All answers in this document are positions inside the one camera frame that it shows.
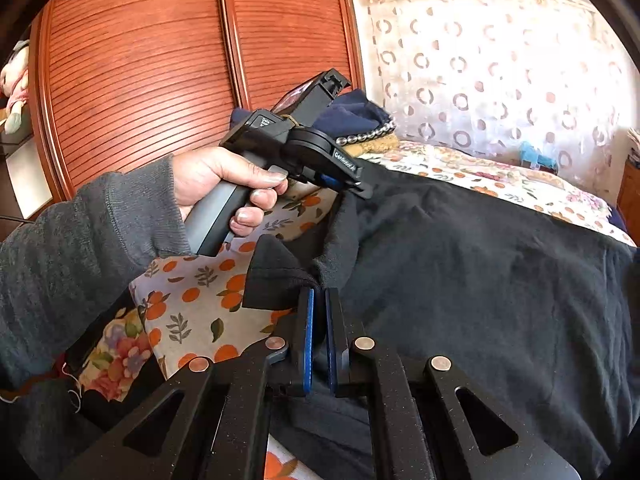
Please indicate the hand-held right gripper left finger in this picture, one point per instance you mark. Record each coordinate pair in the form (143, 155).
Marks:
(307, 345)

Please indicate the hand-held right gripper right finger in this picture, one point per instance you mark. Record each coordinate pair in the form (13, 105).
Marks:
(332, 345)

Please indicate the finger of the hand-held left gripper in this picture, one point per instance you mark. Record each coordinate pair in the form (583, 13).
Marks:
(350, 185)

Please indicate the black printed t-shirt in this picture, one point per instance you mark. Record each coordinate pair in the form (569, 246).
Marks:
(475, 300)

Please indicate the person's left forearm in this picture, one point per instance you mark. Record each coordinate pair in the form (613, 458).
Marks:
(75, 250)

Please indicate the person's left hand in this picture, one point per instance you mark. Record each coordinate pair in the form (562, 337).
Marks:
(205, 170)

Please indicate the yellow patterned cloth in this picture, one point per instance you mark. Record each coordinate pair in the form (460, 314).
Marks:
(372, 147)

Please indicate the beaded black trim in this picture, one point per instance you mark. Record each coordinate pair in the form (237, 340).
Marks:
(370, 135)

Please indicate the folded navy garment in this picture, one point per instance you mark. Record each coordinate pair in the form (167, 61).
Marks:
(350, 112)

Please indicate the wooden slatted wardrobe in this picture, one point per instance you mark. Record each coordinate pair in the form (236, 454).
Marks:
(150, 60)

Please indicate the floral blanket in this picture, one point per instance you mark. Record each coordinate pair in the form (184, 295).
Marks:
(500, 180)

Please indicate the white circle pattern curtain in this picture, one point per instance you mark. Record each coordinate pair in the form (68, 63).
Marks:
(500, 75)

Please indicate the blue toy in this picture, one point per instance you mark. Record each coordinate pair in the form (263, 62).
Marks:
(537, 156)

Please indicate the white pink stuffed toy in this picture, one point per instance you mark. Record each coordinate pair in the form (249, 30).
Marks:
(15, 85)

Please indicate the navy bed cover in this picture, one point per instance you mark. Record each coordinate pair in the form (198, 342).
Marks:
(621, 220)

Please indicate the wooden dresser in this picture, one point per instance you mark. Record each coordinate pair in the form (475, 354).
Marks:
(631, 195)

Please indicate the patterned paper bundle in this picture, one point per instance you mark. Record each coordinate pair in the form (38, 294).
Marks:
(635, 146)

